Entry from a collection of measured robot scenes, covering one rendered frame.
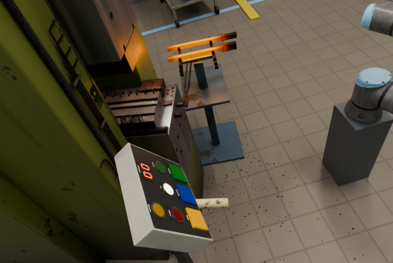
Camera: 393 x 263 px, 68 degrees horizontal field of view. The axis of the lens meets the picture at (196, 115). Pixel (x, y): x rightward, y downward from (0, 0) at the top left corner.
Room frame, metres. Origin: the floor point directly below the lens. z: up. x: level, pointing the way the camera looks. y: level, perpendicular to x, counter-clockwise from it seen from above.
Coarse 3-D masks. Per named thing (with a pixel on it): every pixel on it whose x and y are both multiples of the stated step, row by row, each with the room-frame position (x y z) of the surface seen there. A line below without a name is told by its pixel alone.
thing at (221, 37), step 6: (216, 36) 1.65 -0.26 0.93; (222, 36) 1.62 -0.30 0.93; (228, 36) 1.63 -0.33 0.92; (234, 36) 1.63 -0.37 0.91; (192, 42) 1.66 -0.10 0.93; (198, 42) 1.64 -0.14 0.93; (204, 42) 1.64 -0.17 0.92; (168, 48) 1.67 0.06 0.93; (174, 48) 1.66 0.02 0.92; (180, 48) 1.65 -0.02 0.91
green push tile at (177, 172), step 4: (168, 164) 0.67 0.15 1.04; (172, 164) 0.68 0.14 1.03; (172, 168) 0.65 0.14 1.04; (176, 168) 0.66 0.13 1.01; (180, 168) 0.68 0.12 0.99; (172, 172) 0.63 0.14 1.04; (176, 172) 0.64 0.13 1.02; (180, 172) 0.65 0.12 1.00; (176, 176) 0.62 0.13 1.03; (180, 176) 0.63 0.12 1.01; (184, 176) 0.64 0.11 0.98; (180, 180) 0.61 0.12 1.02; (184, 180) 0.62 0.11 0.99
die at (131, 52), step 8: (136, 32) 1.17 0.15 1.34; (136, 40) 1.14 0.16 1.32; (128, 48) 1.04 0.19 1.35; (136, 48) 1.11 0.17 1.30; (128, 56) 1.01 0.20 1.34; (136, 56) 1.08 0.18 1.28; (96, 64) 1.02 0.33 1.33; (104, 64) 1.01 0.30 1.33; (112, 64) 1.01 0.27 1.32; (120, 64) 1.00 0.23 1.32; (128, 64) 0.99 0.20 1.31; (96, 72) 1.03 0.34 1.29; (104, 72) 1.02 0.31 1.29; (112, 72) 1.01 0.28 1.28; (120, 72) 1.00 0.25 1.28; (128, 72) 0.99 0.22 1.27
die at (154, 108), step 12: (108, 96) 1.25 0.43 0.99; (132, 96) 1.20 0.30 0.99; (144, 96) 1.17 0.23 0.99; (156, 96) 1.13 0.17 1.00; (120, 108) 1.13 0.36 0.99; (132, 108) 1.11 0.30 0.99; (144, 108) 1.08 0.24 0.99; (156, 108) 1.07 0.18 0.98; (132, 120) 1.03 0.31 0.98; (144, 120) 1.01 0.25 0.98; (156, 120) 1.02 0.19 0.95
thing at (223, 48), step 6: (234, 42) 1.52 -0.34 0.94; (210, 48) 1.54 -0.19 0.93; (216, 48) 1.52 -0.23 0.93; (222, 48) 1.50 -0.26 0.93; (228, 48) 1.52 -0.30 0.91; (234, 48) 1.51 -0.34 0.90; (180, 54) 1.56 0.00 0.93; (186, 54) 1.54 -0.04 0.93; (192, 54) 1.53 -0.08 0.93; (198, 54) 1.52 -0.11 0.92; (204, 54) 1.52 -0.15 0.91; (168, 60) 1.54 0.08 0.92; (174, 60) 1.54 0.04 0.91
